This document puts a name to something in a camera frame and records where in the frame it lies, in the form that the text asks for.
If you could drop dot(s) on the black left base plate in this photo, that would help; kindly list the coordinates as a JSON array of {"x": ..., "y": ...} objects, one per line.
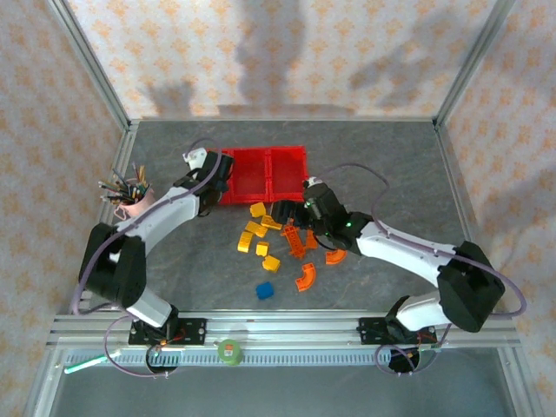
[{"x": 191, "y": 332}]

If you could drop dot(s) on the orange lego plate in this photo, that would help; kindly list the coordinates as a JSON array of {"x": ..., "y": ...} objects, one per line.
[{"x": 294, "y": 243}]

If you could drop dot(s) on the green white stick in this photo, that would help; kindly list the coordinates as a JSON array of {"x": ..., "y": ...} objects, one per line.
[{"x": 87, "y": 363}]

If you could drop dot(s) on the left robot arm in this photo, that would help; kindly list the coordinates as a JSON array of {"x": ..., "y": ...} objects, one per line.
[{"x": 165, "y": 213}]

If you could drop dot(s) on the blue lego brick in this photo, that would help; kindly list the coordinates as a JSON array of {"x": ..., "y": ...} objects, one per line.
[{"x": 264, "y": 290}]

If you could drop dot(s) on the long orange lego piece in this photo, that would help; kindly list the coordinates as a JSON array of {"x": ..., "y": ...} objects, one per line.
[{"x": 312, "y": 241}]

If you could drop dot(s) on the aluminium lower frame bar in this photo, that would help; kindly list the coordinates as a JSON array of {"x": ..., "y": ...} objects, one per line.
[
  {"x": 517, "y": 382},
  {"x": 43, "y": 386}
]

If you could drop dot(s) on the yellow lego brick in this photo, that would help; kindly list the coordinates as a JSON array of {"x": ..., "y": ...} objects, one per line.
[
  {"x": 257, "y": 209},
  {"x": 245, "y": 242},
  {"x": 268, "y": 222},
  {"x": 262, "y": 248},
  {"x": 255, "y": 229},
  {"x": 271, "y": 263}
]

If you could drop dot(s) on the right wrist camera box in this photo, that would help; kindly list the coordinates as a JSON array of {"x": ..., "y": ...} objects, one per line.
[{"x": 313, "y": 181}]

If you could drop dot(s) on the green tape roll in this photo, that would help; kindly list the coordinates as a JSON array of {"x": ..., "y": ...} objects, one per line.
[{"x": 229, "y": 351}]

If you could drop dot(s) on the curved orange lego piece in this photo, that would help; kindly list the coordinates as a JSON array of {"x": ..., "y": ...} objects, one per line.
[
  {"x": 335, "y": 258},
  {"x": 304, "y": 281}
]

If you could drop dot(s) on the aluminium frame post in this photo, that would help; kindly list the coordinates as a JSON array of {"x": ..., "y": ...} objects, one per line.
[
  {"x": 472, "y": 65},
  {"x": 93, "y": 65}
]

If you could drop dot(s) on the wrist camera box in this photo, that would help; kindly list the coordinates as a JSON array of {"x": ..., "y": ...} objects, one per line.
[
  {"x": 195, "y": 157},
  {"x": 313, "y": 181}
]

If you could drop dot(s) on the aluminium side rail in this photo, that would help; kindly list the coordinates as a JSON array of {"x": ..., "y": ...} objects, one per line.
[
  {"x": 102, "y": 217},
  {"x": 448, "y": 160}
]

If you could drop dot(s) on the pink cup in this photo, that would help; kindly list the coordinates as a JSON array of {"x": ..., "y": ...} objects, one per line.
[{"x": 130, "y": 208}]

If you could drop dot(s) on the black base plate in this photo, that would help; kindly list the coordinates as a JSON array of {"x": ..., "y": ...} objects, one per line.
[
  {"x": 191, "y": 332},
  {"x": 371, "y": 332}
]

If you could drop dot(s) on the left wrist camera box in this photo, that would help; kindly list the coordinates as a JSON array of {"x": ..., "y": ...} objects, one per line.
[{"x": 195, "y": 157}]

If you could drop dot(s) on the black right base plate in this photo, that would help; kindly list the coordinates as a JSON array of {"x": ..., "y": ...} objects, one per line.
[{"x": 371, "y": 332}]

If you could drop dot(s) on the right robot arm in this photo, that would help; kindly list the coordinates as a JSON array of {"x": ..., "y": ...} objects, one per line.
[{"x": 399, "y": 247}]

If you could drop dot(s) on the colored pencil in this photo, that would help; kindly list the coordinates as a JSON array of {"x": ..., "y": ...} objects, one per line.
[
  {"x": 115, "y": 200},
  {"x": 121, "y": 180},
  {"x": 113, "y": 188},
  {"x": 137, "y": 174},
  {"x": 145, "y": 176}
]

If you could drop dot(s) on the aluminium back rail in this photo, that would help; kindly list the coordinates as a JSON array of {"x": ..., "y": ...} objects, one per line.
[{"x": 282, "y": 119}]

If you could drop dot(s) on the aluminium front rail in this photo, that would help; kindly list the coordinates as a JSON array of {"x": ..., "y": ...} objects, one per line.
[{"x": 282, "y": 330}]

